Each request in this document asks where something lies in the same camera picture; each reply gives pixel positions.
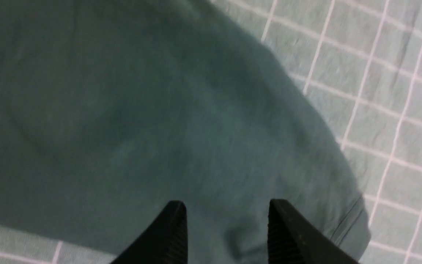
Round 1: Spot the green long-sleeved shirt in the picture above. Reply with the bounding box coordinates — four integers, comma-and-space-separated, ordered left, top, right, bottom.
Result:
0, 0, 371, 264

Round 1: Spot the green checkered tablecloth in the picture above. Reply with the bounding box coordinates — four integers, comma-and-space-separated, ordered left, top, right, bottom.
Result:
0, 0, 422, 264

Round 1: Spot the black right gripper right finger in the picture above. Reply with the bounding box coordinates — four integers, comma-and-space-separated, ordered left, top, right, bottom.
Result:
267, 199, 358, 264

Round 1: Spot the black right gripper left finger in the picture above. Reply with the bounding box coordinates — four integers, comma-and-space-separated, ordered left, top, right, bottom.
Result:
112, 200, 189, 264

